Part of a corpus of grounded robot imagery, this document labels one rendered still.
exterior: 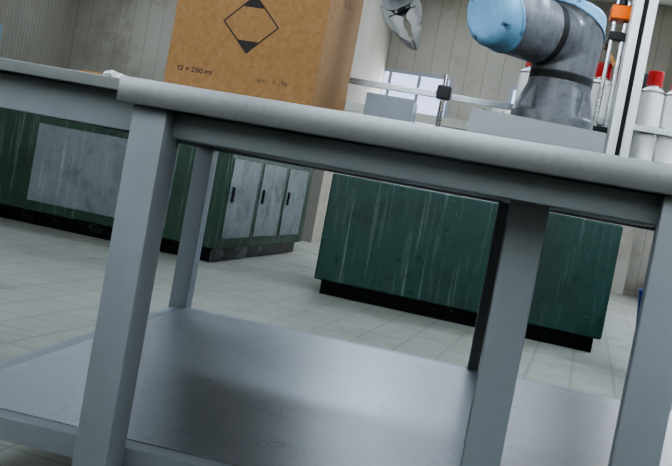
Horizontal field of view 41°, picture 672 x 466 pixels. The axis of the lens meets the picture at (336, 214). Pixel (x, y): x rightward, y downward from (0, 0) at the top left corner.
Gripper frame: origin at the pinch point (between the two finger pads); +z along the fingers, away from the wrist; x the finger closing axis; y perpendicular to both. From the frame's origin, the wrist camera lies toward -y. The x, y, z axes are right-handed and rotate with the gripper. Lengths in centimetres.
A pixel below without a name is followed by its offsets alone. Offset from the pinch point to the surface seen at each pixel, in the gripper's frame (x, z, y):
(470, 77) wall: -37, -114, 900
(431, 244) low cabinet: 35, 51, 335
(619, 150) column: -32, 38, -15
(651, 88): -45, 28, -2
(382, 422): 34, 78, -8
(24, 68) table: 61, -7, -65
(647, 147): -39, 40, -3
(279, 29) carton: 21.5, -3.0, -42.5
